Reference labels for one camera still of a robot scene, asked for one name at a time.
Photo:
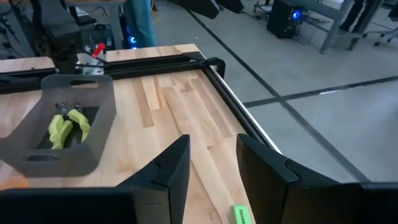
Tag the grey metal desk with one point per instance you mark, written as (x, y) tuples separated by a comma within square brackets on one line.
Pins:
[(334, 28)]

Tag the orange translucent plastic bin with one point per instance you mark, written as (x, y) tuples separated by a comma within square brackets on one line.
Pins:
[(12, 183)]

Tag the dark grey plastic bin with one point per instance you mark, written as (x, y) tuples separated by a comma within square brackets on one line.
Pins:
[(99, 124)]

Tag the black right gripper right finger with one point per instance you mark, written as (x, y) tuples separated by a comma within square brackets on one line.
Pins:
[(280, 199)]

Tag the black equipment box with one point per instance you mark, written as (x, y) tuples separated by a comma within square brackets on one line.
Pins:
[(93, 32)]

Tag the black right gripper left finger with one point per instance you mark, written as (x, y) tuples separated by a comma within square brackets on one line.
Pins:
[(149, 199)]

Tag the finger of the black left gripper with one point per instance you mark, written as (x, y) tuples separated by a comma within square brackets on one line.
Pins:
[(231, 6), (199, 7)]

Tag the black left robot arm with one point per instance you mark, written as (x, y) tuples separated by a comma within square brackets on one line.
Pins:
[(59, 31)]

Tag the black aluminium rig frame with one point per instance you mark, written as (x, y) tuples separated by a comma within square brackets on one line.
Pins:
[(155, 63)]

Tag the person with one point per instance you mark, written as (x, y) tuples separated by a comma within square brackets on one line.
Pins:
[(140, 21), (351, 15)]

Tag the office chair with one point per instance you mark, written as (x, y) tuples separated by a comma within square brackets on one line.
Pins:
[(385, 34)]

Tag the black computer tower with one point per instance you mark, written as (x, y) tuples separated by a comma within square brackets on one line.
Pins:
[(281, 18), (130, 42)]

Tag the silver clamp with red lever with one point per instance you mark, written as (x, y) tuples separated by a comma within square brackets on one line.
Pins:
[(99, 49)]

